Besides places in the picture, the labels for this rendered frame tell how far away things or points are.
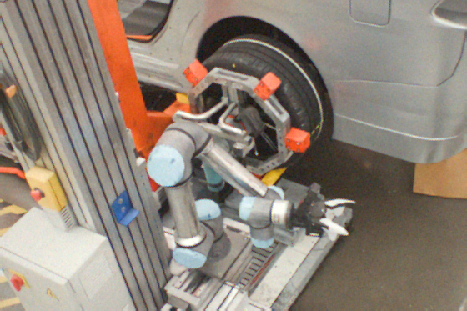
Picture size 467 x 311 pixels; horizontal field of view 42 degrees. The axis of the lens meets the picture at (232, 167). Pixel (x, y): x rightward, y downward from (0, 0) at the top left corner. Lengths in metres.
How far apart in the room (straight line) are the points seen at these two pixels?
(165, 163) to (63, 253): 0.43
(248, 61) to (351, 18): 0.51
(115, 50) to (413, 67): 1.27
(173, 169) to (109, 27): 1.05
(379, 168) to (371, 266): 0.79
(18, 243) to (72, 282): 0.26
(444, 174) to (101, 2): 2.27
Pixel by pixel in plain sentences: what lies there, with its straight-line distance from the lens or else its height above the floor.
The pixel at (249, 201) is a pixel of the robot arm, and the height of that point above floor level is 1.25.
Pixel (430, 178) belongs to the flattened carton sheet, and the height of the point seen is 0.01.
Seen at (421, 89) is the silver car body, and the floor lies 1.14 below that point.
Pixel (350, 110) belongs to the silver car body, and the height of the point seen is 0.95.
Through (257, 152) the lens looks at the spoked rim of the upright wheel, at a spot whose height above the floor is 0.62.
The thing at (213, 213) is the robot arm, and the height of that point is 1.05.
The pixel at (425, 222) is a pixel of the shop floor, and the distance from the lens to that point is 3.57.
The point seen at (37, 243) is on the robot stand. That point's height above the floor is 1.23.
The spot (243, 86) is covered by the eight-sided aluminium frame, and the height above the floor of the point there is 1.11.
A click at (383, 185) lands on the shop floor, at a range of 3.76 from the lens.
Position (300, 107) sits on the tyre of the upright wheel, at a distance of 2.72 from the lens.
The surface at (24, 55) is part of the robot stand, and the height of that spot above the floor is 1.88.
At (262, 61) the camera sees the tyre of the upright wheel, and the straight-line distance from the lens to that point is 2.73.
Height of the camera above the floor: 2.59
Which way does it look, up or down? 41 degrees down
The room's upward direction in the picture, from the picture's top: 10 degrees counter-clockwise
